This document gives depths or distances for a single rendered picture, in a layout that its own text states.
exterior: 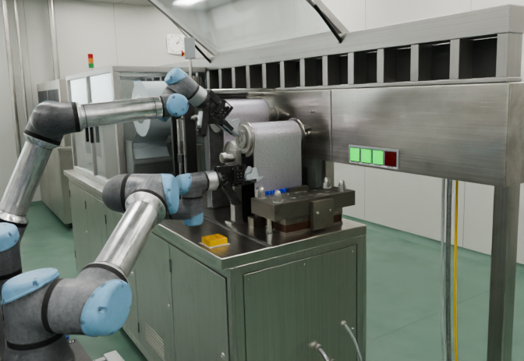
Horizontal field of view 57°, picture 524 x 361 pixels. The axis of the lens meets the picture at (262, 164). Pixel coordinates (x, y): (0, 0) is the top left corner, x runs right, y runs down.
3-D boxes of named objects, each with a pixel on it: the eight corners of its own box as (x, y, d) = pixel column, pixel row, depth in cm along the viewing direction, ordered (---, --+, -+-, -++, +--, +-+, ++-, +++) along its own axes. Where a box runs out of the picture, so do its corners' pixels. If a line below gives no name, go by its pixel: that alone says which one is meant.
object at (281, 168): (254, 196, 192) (253, 150, 189) (301, 189, 205) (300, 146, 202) (255, 196, 192) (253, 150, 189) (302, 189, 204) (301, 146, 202)
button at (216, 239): (201, 242, 173) (201, 236, 173) (218, 239, 177) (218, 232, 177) (210, 247, 168) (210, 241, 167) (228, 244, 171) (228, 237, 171)
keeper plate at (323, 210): (310, 229, 183) (309, 201, 182) (330, 224, 189) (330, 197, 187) (314, 231, 181) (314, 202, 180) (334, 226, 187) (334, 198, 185)
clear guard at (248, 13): (147, -5, 253) (148, -6, 254) (217, 54, 279) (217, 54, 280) (253, -62, 166) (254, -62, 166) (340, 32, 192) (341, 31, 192)
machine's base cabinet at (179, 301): (76, 281, 379) (66, 175, 367) (154, 264, 414) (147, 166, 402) (236, 501, 170) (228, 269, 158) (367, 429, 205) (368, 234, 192)
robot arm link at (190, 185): (173, 196, 177) (172, 172, 175) (200, 192, 183) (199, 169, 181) (182, 199, 170) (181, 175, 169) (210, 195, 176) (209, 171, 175)
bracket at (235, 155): (224, 223, 199) (221, 150, 195) (237, 221, 203) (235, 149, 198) (230, 226, 195) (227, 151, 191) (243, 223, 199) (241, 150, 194)
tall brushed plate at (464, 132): (138, 133, 394) (136, 97, 390) (169, 131, 409) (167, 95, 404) (500, 189, 137) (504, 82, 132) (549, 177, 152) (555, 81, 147)
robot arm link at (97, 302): (52, 346, 103) (140, 198, 149) (117, 350, 101) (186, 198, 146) (33, 307, 97) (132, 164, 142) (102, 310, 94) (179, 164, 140)
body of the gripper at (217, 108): (235, 108, 186) (213, 89, 180) (223, 126, 184) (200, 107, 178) (225, 108, 192) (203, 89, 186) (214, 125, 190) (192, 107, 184)
